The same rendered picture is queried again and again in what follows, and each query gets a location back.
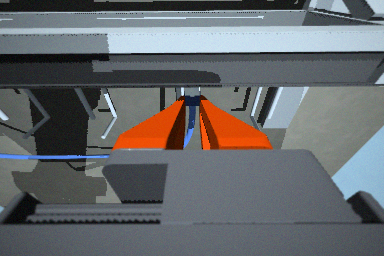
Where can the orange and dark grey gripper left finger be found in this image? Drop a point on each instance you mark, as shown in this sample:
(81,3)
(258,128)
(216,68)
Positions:
(158,131)

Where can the blue patch cord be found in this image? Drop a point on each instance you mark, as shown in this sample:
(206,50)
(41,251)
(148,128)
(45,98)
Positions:
(192,114)

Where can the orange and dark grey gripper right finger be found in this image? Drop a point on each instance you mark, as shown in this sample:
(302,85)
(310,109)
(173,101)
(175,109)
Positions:
(226,131)

